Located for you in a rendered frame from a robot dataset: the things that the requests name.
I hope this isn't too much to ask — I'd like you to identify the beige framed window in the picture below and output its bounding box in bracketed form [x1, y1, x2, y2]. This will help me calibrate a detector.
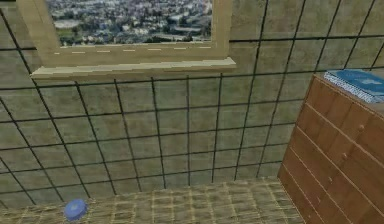
[15, 0, 237, 80]

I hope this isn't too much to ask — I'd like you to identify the brown wooden chest of drawers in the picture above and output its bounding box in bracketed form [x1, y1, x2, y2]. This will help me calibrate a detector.
[277, 73, 384, 224]

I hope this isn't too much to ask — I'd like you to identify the blue round disc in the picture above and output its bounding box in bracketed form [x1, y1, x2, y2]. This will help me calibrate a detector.
[63, 198, 89, 222]

